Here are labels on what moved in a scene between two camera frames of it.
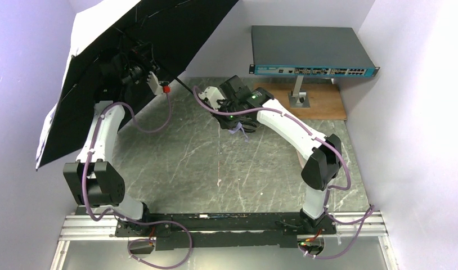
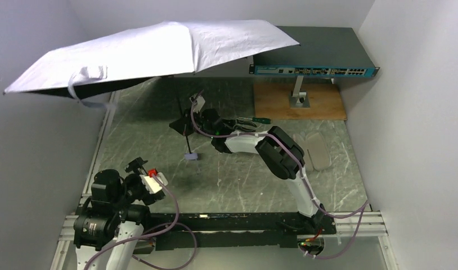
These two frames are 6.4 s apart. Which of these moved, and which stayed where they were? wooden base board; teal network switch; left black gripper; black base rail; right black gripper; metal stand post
Moved: left black gripper; right black gripper
Stayed: metal stand post; wooden base board; black base rail; teal network switch
